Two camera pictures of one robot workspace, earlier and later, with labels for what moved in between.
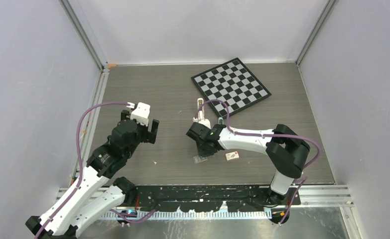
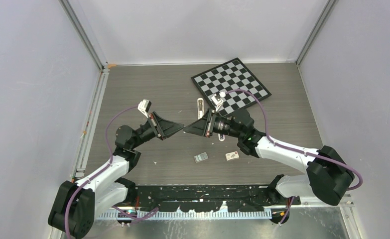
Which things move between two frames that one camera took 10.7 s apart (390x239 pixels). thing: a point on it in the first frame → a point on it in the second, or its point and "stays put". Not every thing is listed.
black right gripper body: x=203 y=151 → x=220 y=125
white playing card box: x=232 y=156 stays put
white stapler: x=200 y=113 stays put
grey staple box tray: x=197 y=159 stays put
